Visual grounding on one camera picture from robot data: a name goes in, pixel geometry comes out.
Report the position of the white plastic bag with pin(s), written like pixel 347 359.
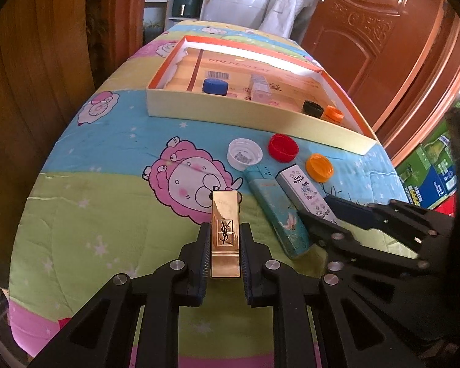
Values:
pixel 287 11

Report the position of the orange-rimmed cardboard tray box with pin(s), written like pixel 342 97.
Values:
pixel 253 122

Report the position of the teal flower-print box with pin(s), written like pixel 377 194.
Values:
pixel 276 214

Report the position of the white bottle cap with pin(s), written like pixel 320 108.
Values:
pixel 244 154

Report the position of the white kitchen cabinet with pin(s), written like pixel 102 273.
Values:
pixel 157 4

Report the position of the clear floral pattern case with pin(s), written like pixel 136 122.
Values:
pixel 260 90

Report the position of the orange bottle cap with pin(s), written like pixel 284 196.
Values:
pixel 334 114
pixel 319 167

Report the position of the wooden door jamb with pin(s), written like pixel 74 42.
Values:
pixel 126 7
pixel 425 99

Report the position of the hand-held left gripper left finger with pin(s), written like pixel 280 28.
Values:
pixel 203 264

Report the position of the blue bottle cap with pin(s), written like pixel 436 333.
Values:
pixel 214 86

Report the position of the green beer carton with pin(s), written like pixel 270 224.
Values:
pixel 421 176
pixel 446 136

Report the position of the white cartoon lighter box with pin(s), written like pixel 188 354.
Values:
pixel 303 188

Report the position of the dark green air fryer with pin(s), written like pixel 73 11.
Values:
pixel 187 4

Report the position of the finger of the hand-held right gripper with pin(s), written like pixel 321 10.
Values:
pixel 329 234
pixel 352 212

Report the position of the black bottle cap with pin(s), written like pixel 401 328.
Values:
pixel 313 108

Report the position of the gold lipstick case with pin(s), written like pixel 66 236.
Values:
pixel 225 230

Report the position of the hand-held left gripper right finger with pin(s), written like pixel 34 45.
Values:
pixel 247 264

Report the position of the brown wooden door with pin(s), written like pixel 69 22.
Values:
pixel 372 34

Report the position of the red bottle cap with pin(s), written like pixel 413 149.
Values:
pixel 283 147

